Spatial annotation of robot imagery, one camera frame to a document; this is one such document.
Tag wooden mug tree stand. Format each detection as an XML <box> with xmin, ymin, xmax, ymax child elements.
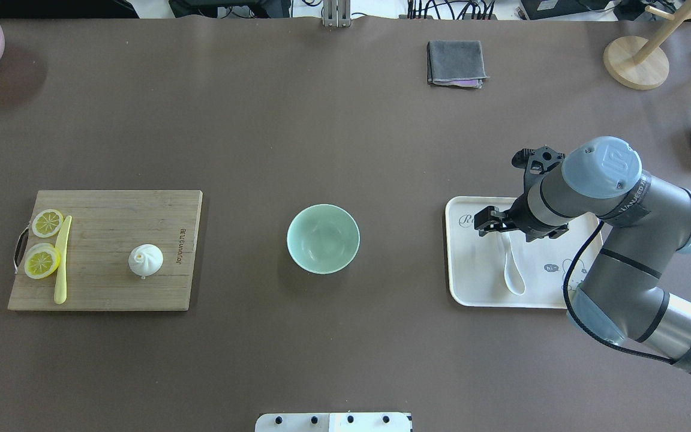
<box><xmin>603</xmin><ymin>1</ymin><xmax>691</xmax><ymax>91</ymax></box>

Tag bamboo cutting board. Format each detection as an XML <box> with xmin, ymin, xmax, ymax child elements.
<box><xmin>8</xmin><ymin>190</ymin><xmax>203</xmax><ymax>311</ymax></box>

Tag grey folded cloth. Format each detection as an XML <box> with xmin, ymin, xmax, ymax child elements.
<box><xmin>426</xmin><ymin>40</ymin><xmax>488</xmax><ymax>89</ymax></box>

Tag lemon slice near handle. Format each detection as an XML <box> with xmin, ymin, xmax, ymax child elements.
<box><xmin>31</xmin><ymin>208</ymin><xmax>65</xmax><ymax>238</ymax></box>

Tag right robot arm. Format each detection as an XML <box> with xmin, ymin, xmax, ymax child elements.
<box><xmin>474</xmin><ymin>136</ymin><xmax>691</xmax><ymax>375</ymax></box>

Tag white ceramic spoon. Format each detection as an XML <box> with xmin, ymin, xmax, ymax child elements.
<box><xmin>498</xmin><ymin>232</ymin><xmax>526</xmax><ymax>297</ymax></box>

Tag yellow plastic knife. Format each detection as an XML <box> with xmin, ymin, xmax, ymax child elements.
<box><xmin>54</xmin><ymin>215</ymin><xmax>73</xmax><ymax>305</ymax></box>

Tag light green bowl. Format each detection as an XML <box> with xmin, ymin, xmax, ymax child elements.
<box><xmin>286</xmin><ymin>204</ymin><xmax>361</xmax><ymax>274</ymax></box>

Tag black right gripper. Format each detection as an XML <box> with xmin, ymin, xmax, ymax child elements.
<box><xmin>473</xmin><ymin>200</ymin><xmax>569</xmax><ymax>242</ymax></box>

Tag white steamed bun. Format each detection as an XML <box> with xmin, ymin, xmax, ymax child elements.
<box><xmin>127</xmin><ymin>244</ymin><xmax>164</xmax><ymax>279</ymax></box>

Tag stacked lemon slices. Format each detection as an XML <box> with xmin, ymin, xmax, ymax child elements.
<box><xmin>23</xmin><ymin>242</ymin><xmax>61</xmax><ymax>280</ymax></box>

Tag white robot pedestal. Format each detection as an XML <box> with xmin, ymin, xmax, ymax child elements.
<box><xmin>254</xmin><ymin>411</ymin><xmax>413</xmax><ymax>431</ymax></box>

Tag cream rabbit tray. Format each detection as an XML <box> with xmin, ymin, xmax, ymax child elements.
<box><xmin>444</xmin><ymin>196</ymin><xmax>602</xmax><ymax>308</ymax></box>

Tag aluminium frame post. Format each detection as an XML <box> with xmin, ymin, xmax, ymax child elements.
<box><xmin>322</xmin><ymin>0</ymin><xmax>351</xmax><ymax>28</ymax></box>

